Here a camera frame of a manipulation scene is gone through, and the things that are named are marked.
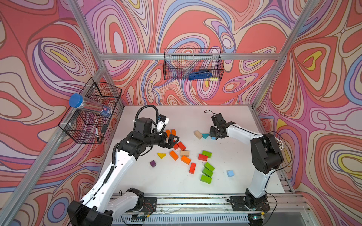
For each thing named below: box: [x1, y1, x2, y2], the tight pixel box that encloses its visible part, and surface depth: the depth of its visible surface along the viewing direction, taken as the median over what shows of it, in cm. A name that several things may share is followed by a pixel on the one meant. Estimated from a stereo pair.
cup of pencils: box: [274, 137, 284, 151], surface depth 78 cm
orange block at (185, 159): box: [181, 154, 191, 165], surface depth 91 cm
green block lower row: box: [200, 174, 212, 185], surface depth 83 cm
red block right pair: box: [177, 141, 186, 151], surface depth 96 cm
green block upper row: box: [203, 161, 215, 172], surface depth 88 cm
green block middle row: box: [201, 167, 214, 178], surface depth 85 cm
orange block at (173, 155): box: [169, 150, 179, 162], surface depth 93 cm
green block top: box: [201, 150, 213, 159], surface depth 93 cm
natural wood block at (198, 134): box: [194, 129, 203, 140], surface depth 103 cm
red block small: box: [197, 153, 208, 162], surface depth 91 cm
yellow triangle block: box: [156, 153, 167, 160], surface depth 93 cm
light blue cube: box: [226, 169, 235, 178], surface depth 86 cm
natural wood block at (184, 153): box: [180, 150, 190, 158], surface depth 93 cm
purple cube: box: [149, 160, 157, 169], surface depth 88 cm
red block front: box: [189, 162, 197, 175], surface depth 86 cm
